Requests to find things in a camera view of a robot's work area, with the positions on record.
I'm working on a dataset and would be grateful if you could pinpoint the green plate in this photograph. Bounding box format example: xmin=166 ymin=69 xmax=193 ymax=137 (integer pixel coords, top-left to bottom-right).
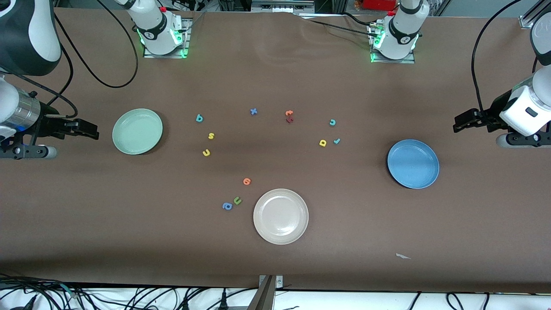
xmin=112 ymin=108 xmax=164 ymax=155

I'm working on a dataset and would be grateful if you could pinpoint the blue plate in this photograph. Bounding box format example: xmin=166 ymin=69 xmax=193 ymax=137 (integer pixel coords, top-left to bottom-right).
xmin=387 ymin=139 xmax=440 ymax=189

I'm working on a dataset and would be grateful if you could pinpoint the red box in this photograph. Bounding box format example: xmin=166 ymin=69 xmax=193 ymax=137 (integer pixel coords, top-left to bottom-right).
xmin=363 ymin=0 xmax=397 ymax=11

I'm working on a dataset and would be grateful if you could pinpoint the beige plate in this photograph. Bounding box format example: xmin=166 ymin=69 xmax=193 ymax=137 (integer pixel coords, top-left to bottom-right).
xmin=253 ymin=189 xmax=310 ymax=245

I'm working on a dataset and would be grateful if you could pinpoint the grey metal box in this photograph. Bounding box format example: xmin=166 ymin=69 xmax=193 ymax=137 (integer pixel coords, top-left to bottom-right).
xmin=251 ymin=0 xmax=315 ymax=13

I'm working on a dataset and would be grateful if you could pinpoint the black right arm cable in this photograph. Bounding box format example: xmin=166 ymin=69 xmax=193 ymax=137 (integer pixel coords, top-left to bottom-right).
xmin=46 ymin=0 xmax=139 ymax=118

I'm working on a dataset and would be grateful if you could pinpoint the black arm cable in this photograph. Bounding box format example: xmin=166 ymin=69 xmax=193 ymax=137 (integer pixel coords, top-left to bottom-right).
xmin=471 ymin=0 xmax=523 ymax=125
xmin=46 ymin=0 xmax=139 ymax=118

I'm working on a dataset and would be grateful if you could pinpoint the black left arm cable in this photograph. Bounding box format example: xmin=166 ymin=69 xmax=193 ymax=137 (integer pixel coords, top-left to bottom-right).
xmin=471 ymin=0 xmax=523 ymax=125

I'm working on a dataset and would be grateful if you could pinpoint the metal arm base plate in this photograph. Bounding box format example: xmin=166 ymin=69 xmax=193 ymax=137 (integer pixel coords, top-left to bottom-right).
xmin=368 ymin=24 xmax=416 ymax=64
xmin=143 ymin=19 xmax=190 ymax=59

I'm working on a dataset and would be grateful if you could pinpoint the aluminium frame profile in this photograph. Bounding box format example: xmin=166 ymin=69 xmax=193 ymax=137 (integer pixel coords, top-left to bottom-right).
xmin=519 ymin=0 xmax=551 ymax=29

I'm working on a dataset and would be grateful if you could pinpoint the black base cable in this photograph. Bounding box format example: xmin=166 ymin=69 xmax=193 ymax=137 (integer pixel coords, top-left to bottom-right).
xmin=297 ymin=12 xmax=379 ymax=37

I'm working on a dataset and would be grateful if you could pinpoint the metal frame bracket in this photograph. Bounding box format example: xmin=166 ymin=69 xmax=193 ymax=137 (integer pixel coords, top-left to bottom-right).
xmin=248 ymin=275 xmax=284 ymax=310

